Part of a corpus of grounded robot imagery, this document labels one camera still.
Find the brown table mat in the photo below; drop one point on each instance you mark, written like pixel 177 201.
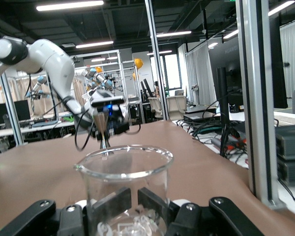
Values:
pixel 39 172

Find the thick aluminium frame post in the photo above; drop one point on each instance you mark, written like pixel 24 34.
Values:
pixel 255 98

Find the fluorescent ceiling light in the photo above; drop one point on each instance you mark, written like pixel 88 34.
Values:
pixel 281 8
pixel 173 34
pixel 94 44
pixel 68 5

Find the large black monitor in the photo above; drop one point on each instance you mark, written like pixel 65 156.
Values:
pixel 236 73

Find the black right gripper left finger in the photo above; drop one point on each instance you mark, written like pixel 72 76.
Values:
pixel 44 211

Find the steel double jigger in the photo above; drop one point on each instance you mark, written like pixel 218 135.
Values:
pixel 102 123

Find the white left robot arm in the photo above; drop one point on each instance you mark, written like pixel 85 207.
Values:
pixel 51 59

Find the black monitor stand pole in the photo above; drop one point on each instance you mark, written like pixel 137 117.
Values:
pixel 222 98

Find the white curtain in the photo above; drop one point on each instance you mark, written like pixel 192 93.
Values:
pixel 199 73

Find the white office chair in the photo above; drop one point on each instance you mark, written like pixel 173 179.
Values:
pixel 177 105
pixel 155 105

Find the black equipment case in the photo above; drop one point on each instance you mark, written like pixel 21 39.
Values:
pixel 292 172

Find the grey electronic boxes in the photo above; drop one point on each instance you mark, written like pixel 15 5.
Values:
pixel 292 142

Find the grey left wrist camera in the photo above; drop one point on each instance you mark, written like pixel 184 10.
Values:
pixel 108 101

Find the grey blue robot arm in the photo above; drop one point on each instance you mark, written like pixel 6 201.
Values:
pixel 98 77
pixel 40 82

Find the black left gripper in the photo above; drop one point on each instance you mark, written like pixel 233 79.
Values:
pixel 115 115

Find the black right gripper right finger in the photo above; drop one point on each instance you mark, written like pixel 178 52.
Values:
pixel 221 214

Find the clear glass beaker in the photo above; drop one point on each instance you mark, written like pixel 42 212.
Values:
pixel 125 175

